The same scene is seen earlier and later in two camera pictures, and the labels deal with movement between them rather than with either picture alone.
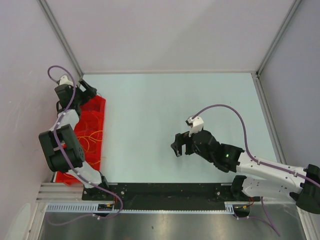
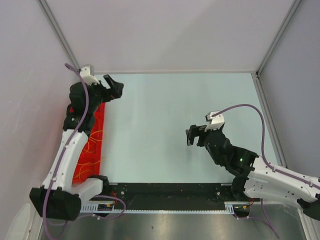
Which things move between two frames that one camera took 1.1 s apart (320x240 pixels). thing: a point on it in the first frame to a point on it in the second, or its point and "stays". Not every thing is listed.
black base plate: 167,196 stays
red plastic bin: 90,129 stays
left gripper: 86,97 to 109,94
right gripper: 180,139 to 195,131
